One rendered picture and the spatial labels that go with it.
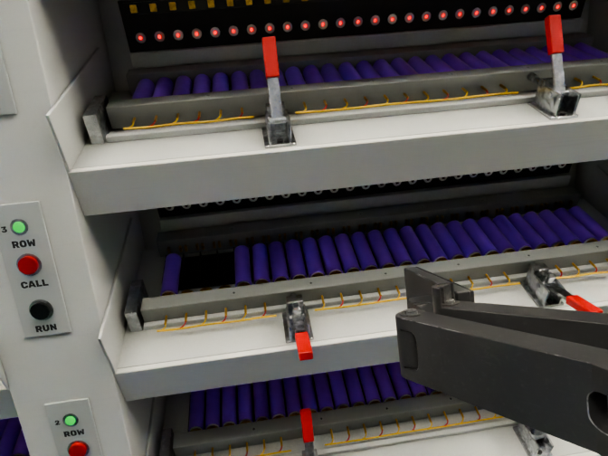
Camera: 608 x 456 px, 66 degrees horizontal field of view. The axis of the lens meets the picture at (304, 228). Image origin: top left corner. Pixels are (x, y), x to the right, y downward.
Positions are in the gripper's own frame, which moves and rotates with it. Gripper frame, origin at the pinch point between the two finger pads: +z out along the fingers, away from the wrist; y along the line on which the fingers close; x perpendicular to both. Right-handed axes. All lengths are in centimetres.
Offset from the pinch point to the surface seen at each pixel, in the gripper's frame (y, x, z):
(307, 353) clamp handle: -12.2, -7.3, 14.5
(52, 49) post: -30.2, 20.4, 17.2
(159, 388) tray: -26.6, -11.4, 22.3
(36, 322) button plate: -35.6, -2.6, 19.1
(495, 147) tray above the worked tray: 7.6, 8.5, 17.5
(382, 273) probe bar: -2.4, -3.3, 24.7
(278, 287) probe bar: -13.7, -3.3, 24.7
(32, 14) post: -30.2, 22.1, 14.3
